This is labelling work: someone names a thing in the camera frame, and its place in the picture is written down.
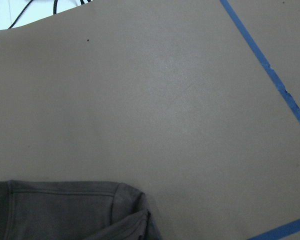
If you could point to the brown t-shirt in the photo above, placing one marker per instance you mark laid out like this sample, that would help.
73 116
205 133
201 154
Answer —
74 210

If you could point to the brown paper table cover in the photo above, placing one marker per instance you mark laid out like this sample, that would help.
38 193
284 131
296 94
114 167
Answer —
164 95

